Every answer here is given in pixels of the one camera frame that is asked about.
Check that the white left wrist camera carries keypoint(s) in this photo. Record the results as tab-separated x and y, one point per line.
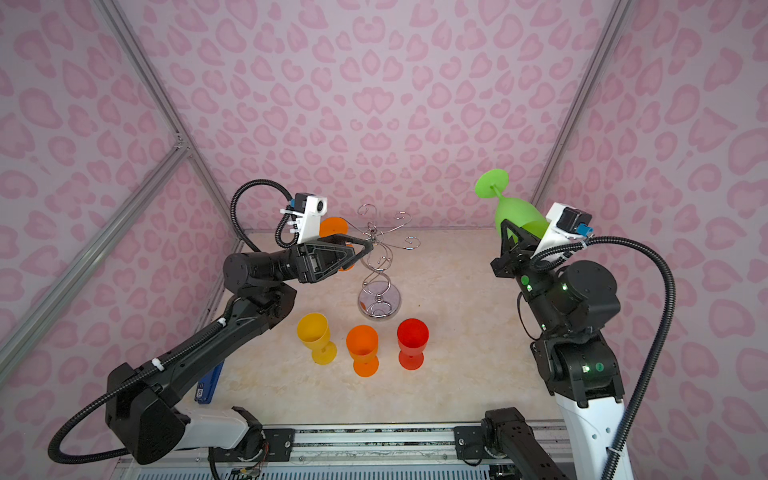
305	213

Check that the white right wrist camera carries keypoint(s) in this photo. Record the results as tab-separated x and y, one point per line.
566	225

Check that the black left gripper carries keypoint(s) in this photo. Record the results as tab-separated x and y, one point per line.
315	263

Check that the blue stapler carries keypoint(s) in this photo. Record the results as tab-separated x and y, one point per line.
207	385

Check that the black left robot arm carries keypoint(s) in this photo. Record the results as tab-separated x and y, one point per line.
144	414

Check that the red wine glass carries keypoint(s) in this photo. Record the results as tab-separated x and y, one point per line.
413	336

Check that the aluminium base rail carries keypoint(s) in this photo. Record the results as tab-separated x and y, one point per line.
346	451

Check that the yellow wine glass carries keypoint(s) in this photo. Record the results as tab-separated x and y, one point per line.
314	332

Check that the green wine glass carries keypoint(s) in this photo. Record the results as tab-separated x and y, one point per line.
521	213

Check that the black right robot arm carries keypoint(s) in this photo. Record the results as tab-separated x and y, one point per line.
571	305

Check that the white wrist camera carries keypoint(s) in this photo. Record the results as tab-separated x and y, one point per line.
305	213
566	225

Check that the orange wine glass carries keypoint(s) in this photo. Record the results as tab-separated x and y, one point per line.
362	344
333	231

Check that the chrome wire wine glass rack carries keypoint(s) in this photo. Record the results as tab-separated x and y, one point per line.
379	299

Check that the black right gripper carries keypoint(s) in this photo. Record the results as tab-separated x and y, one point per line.
513	253

